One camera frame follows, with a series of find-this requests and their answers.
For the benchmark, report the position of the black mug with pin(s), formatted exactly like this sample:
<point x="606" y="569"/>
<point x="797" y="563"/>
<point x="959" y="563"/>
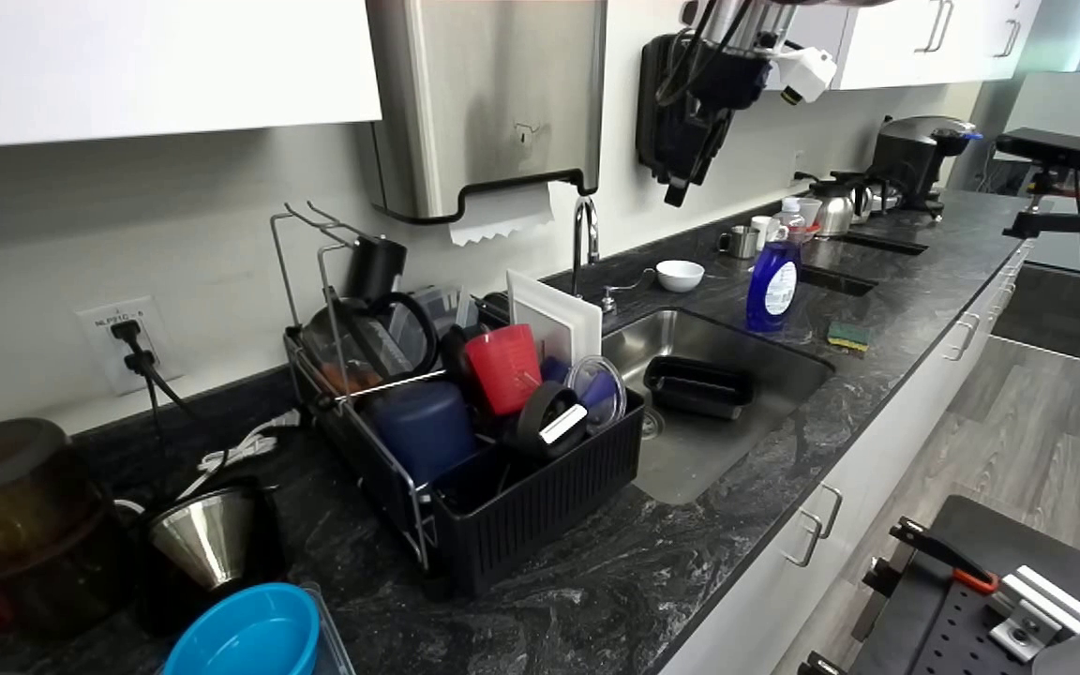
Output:
<point x="371" y="271"/>

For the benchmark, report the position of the green yellow sponge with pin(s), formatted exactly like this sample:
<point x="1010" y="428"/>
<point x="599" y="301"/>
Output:
<point x="847" y="334"/>

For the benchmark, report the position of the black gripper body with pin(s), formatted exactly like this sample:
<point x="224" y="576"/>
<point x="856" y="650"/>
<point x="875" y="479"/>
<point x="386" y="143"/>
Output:
<point x="716" y="88"/>

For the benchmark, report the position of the blue dish soap bottle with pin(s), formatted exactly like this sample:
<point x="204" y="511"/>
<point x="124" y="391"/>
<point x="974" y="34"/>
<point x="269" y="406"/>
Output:
<point x="775" y="285"/>

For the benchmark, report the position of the steel paper towel dispenser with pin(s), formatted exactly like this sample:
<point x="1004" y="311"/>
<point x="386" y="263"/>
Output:
<point x="481" y="96"/>

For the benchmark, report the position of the stainless steel sink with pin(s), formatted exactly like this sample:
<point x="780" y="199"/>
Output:
<point x="685" y="454"/>

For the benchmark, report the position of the black coffee machine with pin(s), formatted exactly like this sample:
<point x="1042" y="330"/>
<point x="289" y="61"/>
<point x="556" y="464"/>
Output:
<point x="910" y="156"/>

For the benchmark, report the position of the white wall outlet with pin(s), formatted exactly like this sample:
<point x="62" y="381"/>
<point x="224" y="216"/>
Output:
<point x="111" y="349"/>

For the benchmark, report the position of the blue plastic bowl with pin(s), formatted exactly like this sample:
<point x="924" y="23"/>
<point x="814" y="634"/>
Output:
<point x="257" y="633"/>

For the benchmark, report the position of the black soap dispenser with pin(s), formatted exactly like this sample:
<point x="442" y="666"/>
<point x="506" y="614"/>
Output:
<point x="669" y="138"/>

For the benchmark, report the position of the red handled tool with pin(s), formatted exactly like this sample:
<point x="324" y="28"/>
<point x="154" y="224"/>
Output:
<point x="959" y="563"/>

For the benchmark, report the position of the black dish rack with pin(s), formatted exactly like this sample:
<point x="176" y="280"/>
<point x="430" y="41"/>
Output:
<point x="529" y="479"/>

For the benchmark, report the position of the white square plate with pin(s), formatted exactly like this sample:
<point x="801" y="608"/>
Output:
<point x="564" y="326"/>

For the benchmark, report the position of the black plastic tray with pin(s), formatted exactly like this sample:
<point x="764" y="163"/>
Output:
<point x="700" y="388"/>

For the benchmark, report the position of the dark blue cup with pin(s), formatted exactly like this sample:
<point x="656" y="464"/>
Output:
<point x="426" y="428"/>

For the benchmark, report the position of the small white bowl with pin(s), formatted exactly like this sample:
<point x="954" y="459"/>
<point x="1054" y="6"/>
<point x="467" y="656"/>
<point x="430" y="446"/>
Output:
<point x="681" y="276"/>

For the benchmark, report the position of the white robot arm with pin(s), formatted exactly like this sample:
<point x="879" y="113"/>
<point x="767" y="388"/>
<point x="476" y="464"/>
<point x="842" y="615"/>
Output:
<point x="746" y="28"/>

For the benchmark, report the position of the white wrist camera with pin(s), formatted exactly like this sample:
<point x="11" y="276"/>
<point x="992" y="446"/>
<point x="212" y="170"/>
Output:
<point x="801" y="73"/>

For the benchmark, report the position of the black tool cart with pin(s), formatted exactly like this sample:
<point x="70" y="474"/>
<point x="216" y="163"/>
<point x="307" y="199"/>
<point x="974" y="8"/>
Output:
<point x="927" y="624"/>

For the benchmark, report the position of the chrome sink faucet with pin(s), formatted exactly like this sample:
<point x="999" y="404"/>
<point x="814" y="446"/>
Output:
<point x="587" y="236"/>

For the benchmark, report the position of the white upper cabinet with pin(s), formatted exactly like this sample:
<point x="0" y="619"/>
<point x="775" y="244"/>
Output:
<point x="124" y="69"/>

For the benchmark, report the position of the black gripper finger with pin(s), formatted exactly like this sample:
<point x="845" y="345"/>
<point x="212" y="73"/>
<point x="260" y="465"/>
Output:
<point x="675" y="193"/>

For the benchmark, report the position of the dark round lidded pot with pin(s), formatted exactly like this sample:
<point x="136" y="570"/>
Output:
<point x="47" y="511"/>

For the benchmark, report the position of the clear glass bowl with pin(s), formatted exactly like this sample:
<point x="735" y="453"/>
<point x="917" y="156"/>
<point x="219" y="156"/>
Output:
<point x="599" y="391"/>

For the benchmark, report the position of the red plastic cup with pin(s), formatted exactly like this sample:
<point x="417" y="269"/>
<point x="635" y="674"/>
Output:
<point x="505" y="366"/>

